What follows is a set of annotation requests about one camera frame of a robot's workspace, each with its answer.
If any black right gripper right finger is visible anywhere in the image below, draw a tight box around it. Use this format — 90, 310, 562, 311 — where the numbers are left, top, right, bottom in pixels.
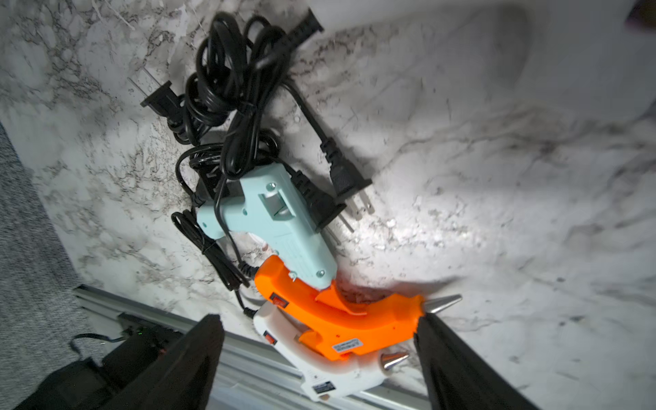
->
414, 314, 536, 410

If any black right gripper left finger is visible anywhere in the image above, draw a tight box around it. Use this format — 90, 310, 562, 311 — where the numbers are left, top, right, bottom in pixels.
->
103, 314, 225, 409

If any white glue gun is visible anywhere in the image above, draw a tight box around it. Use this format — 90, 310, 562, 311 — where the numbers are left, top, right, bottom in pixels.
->
253, 302, 409, 401

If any orange glue gun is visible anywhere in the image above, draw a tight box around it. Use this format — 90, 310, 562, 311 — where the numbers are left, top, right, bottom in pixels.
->
255, 256, 462, 361

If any mint green glue gun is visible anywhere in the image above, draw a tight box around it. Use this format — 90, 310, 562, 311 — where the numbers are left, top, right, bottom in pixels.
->
196, 163, 338, 290

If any white storage box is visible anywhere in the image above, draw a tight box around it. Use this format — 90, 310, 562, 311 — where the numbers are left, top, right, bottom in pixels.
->
307, 1, 655, 122

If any black power cord bundle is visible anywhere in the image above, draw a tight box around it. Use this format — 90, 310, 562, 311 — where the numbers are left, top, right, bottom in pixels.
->
140, 9, 376, 309

